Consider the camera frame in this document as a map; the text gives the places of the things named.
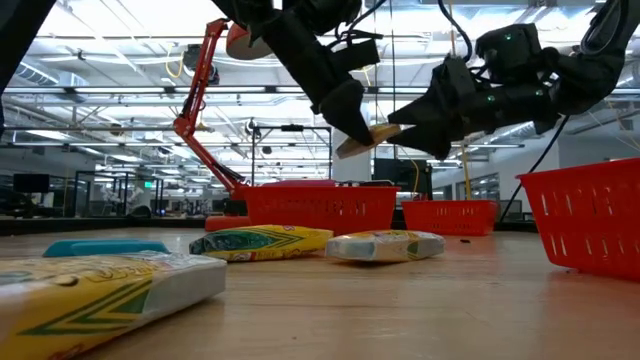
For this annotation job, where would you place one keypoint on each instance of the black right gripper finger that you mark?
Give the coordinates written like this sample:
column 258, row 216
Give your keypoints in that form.
column 432, row 142
column 430, row 111

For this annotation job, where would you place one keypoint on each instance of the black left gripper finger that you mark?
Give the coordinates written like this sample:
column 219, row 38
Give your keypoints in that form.
column 350, row 110

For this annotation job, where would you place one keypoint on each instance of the cream yellow crayon box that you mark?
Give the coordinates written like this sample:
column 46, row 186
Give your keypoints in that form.
column 355, row 147

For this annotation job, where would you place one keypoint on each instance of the small white packaged item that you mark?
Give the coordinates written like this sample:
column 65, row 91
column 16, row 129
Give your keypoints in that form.
column 382, row 183

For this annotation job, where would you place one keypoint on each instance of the plastic crayon pack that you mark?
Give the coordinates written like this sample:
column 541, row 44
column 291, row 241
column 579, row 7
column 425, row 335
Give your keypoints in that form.
column 385, row 246

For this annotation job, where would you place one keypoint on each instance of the yellow green crayon box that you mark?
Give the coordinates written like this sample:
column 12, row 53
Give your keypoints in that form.
column 260, row 244

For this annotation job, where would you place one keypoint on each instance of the teal wedge eraser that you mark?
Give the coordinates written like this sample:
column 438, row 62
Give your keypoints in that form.
column 100, row 248

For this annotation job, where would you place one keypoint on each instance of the large yellow crayon box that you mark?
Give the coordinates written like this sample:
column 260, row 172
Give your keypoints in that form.
column 75, row 305

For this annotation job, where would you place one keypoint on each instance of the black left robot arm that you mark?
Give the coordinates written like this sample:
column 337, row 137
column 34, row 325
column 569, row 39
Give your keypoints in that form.
column 20, row 30

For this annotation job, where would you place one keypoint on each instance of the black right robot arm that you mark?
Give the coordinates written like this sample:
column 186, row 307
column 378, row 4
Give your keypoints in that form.
column 595, row 70

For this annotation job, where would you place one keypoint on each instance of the black screen panel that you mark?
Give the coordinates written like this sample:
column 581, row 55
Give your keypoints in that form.
column 400, row 172

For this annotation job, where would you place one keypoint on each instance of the white building column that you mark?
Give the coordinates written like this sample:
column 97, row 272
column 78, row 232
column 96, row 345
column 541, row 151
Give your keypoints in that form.
column 352, row 170

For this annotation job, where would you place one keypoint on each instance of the red plastic basket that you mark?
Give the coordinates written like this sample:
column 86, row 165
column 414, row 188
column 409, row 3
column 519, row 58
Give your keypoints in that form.
column 590, row 220
column 450, row 219
column 320, row 210

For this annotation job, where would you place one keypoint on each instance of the small black ceiling reel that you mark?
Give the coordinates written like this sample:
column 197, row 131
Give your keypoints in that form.
column 251, row 127

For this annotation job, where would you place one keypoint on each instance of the orange desk lamp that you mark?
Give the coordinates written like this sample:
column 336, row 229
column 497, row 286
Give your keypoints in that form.
column 197, row 90

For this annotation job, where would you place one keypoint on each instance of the background computer monitor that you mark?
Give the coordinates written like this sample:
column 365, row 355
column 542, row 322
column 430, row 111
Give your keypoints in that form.
column 31, row 183

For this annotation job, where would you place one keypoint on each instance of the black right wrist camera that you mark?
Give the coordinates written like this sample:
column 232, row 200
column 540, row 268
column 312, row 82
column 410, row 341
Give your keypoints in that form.
column 510, row 52

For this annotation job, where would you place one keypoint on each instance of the black metal frame stand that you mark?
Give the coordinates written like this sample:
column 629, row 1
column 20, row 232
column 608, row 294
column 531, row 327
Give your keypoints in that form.
column 292, row 128

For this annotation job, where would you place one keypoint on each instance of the black frame workstation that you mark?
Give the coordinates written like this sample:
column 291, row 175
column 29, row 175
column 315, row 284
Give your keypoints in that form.
column 125, row 175

